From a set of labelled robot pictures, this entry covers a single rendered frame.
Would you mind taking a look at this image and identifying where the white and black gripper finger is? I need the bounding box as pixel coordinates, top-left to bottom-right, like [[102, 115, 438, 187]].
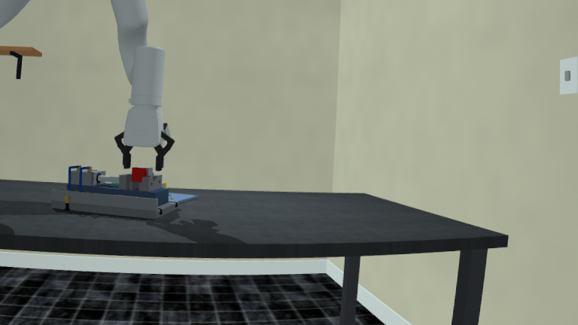
[[154, 131, 175, 171], [114, 132, 133, 169]]

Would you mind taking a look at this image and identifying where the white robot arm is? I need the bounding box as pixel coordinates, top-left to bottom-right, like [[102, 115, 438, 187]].
[[0, 0, 166, 108]]

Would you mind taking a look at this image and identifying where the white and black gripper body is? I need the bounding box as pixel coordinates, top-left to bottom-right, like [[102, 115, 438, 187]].
[[123, 107, 163, 147]]

